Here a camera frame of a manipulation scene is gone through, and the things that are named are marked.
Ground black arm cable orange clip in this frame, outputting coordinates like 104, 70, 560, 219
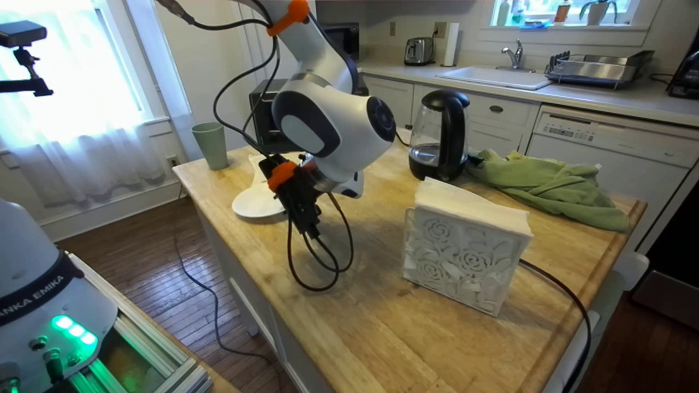
155, 0, 314, 150

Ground silver dish rack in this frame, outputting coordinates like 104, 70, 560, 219
545, 47, 658, 92

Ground white sheer curtain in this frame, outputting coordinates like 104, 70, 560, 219
0, 0, 171, 214

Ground black kettle power cable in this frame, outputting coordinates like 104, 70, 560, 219
518, 258, 594, 393

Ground green dish towel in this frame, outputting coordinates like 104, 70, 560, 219
465, 147, 633, 236

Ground black stove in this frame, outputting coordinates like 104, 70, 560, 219
629, 159, 699, 334

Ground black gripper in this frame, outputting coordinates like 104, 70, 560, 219
278, 170, 323, 241

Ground white robot base green lights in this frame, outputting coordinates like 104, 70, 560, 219
0, 198, 120, 393

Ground black camera on stand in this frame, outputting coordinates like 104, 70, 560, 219
0, 18, 58, 100

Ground pale green cup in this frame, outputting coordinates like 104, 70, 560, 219
190, 119, 233, 172

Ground black microwave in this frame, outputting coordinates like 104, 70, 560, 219
317, 19, 363, 66

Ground black robot wrist cable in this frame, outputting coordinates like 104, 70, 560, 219
284, 185, 359, 295

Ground black cable on floor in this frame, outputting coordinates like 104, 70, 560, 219
171, 228, 274, 363

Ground white kitchen cabinets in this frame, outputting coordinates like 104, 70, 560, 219
361, 71, 542, 158

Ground black coffee maker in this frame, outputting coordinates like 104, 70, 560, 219
665, 27, 699, 102

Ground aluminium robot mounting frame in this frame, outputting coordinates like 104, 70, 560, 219
63, 250, 214, 393

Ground white dishwasher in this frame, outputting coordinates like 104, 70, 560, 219
525, 102, 699, 221

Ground silver toaster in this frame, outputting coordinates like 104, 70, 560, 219
403, 35, 437, 68

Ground white paper towel roll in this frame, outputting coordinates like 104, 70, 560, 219
441, 19, 464, 70

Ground white napkin stack in holder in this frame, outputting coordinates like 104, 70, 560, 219
414, 177, 536, 241

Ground white ornate napkin holder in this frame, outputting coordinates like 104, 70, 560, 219
400, 206, 525, 318

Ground white kitchen sink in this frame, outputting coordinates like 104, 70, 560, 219
440, 66, 554, 94

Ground black glass electric kettle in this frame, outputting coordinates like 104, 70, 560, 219
406, 87, 472, 185

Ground white round plate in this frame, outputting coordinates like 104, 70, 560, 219
229, 179, 290, 222

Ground chrome sink faucet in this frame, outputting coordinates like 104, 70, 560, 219
499, 37, 530, 75

